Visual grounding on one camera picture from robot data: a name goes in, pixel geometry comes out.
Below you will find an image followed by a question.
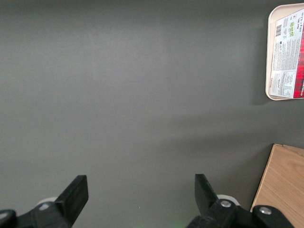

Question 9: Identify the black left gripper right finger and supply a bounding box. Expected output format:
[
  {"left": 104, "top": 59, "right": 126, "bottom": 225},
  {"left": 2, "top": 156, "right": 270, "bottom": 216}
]
[{"left": 187, "top": 173, "right": 295, "bottom": 228}]

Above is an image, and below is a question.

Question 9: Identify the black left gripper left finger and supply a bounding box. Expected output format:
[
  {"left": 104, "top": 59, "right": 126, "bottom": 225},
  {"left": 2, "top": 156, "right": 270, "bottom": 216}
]
[{"left": 0, "top": 175, "right": 89, "bottom": 228}]

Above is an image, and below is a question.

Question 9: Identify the beige plastic tray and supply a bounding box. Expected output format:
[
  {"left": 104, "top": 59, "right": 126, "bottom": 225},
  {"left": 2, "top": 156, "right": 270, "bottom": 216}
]
[{"left": 265, "top": 2, "right": 304, "bottom": 101}]

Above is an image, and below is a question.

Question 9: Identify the wooden drawer cabinet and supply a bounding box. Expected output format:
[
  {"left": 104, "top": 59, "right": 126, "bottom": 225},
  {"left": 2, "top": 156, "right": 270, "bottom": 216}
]
[{"left": 250, "top": 143, "right": 304, "bottom": 228}]

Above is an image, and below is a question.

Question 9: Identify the red tartan biscuit box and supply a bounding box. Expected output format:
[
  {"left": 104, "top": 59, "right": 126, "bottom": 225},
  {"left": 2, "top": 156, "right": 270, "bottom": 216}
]
[{"left": 270, "top": 9, "right": 304, "bottom": 99}]

